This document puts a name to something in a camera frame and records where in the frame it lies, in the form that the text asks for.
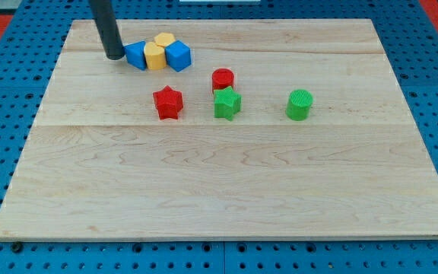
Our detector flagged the yellow hexagon block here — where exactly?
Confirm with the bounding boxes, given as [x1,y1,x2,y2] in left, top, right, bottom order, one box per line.
[154,32,176,48]

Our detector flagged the red cylinder block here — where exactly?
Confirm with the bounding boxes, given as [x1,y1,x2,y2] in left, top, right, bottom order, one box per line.
[211,68,235,93]

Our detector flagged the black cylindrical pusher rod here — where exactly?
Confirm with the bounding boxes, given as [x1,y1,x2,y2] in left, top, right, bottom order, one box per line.
[89,0,125,60]

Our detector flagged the red star block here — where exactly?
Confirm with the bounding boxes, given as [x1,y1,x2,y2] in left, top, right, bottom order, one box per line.
[153,85,183,119]

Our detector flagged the wooden board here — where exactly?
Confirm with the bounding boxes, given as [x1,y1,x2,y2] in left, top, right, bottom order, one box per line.
[0,19,438,242]

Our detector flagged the blue cube block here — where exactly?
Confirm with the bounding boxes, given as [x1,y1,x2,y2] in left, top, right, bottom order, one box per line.
[165,40,192,72]

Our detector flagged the yellow heart block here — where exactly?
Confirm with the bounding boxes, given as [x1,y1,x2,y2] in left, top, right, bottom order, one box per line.
[144,42,167,70]

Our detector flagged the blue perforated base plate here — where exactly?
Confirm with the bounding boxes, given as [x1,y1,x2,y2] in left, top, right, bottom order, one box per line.
[0,0,438,273]

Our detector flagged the blue triangular block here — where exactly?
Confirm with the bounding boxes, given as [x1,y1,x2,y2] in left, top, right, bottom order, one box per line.
[124,41,147,71]

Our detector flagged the green cylinder block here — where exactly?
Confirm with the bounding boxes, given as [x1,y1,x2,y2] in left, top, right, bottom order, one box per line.
[285,89,313,121]

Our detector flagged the green star block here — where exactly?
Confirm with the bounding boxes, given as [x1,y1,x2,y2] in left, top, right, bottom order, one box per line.
[214,86,242,121]

